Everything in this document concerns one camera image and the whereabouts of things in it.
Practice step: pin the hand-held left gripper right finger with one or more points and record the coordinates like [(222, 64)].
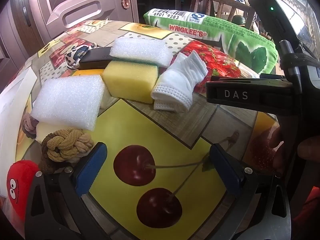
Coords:
[(225, 172)]

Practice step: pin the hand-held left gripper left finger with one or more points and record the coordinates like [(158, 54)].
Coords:
[(91, 167)]

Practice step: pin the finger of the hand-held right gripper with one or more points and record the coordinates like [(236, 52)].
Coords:
[(250, 96)]

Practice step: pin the brown knotted scrunchie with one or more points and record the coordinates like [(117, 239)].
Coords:
[(65, 147)]

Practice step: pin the white foam block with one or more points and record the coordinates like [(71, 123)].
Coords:
[(140, 51), (67, 102)]

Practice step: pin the red plush apple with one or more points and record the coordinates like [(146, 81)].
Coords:
[(22, 180)]

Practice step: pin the white sock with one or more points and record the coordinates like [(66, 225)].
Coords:
[(180, 82)]

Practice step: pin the white tray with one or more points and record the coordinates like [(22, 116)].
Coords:
[(12, 100)]

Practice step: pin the person's right hand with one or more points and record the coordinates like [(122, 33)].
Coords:
[(310, 148)]

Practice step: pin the green printed pillow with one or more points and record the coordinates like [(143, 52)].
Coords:
[(225, 32)]

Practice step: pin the purple knotted scrunchie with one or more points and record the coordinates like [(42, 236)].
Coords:
[(28, 125)]

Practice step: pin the fruit print tablecloth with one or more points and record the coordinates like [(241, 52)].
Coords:
[(162, 120)]

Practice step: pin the orange cloth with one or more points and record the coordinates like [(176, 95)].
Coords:
[(310, 202)]

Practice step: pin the yellow carton box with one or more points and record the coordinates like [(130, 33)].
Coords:
[(87, 72)]

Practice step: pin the wooden chair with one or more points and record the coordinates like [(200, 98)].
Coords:
[(200, 2)]

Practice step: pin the black box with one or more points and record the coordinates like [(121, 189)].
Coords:
[(97, 58)]

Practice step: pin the spotted scrunchie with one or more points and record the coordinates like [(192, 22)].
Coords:
[(75, 55)]

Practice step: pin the grey panelled door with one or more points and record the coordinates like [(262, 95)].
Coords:
[(75, 5)]

